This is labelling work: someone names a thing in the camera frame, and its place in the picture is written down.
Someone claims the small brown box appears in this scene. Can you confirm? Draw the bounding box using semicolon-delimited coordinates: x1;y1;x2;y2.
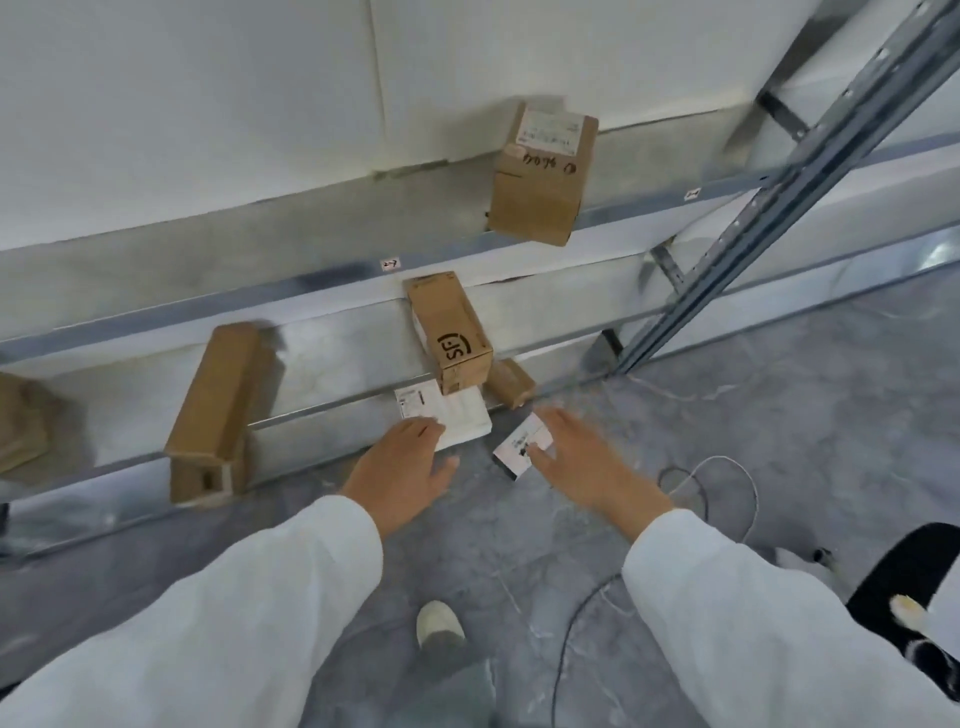
0;372;51;475
163;322;276;463
483;357;538;411

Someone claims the black looped cable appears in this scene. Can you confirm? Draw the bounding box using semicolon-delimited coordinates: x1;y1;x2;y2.
549;464;711;728

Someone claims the person's left leg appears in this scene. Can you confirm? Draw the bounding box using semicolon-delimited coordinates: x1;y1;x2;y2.
401;637;502;728

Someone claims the brown box with white label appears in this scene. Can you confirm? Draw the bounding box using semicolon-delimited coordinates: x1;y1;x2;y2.
485;101;600;247

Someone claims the thin white cable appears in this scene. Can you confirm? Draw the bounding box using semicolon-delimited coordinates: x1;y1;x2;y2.
659;455;761;546

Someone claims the person's left hand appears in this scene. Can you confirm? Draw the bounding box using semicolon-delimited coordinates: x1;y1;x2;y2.
341;416;460;541

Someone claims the grey metal shelf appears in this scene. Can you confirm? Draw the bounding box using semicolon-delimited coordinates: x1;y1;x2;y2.
614;0;960;376
0;0;960;562

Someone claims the person's right forearm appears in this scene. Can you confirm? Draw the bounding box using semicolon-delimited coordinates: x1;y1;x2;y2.
622;508;960;728

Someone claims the person's right hand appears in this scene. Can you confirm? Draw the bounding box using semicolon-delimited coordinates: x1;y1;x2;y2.
528;407;675;541

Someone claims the person's white left shoe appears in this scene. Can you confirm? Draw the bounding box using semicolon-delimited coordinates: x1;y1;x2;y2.
416;599;467;649

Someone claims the brown box with black logo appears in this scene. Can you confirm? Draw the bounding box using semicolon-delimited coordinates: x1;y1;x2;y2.
403;271;495;397

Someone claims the person's left forearm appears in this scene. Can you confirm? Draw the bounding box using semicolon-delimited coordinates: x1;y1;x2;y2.
0;494;385;728

